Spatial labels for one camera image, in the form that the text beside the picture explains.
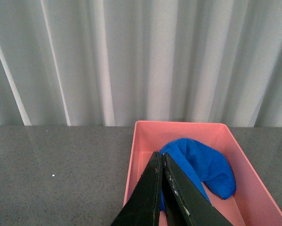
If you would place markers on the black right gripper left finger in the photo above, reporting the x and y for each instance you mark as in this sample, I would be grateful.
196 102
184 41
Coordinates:
143 207

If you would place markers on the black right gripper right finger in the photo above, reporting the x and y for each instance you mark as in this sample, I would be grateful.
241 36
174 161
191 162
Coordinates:
184 204

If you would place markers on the blue microfiber cloth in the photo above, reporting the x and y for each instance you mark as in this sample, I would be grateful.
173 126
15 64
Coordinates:
203 164

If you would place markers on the pink plastic bin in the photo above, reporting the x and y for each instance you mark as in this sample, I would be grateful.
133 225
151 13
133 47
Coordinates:
251 204

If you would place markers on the white pleated curtain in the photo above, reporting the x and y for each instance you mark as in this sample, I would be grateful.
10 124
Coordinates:
114 62

